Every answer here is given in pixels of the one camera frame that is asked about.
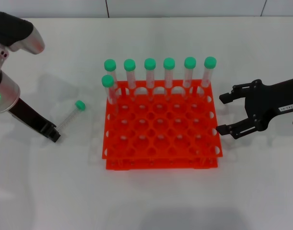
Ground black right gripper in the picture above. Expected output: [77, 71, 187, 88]
[215, 77, 293, 140]

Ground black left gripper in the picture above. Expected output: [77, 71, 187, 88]
[8, 97, 62, 144]

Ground green-capped clear test tube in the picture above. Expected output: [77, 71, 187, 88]
[183, 56, 197, 99]
[163, 57, 176, 100]
[123, 58, 137, 101]
[103, 58, 119, 96]
[143, 57, 157, 101]
[101, 74, 119, 115]
[55, 100, 86, 133]
[200, 56, 217, 99]

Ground orange test tube rack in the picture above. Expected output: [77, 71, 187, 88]
[101, 79, 224, 171]

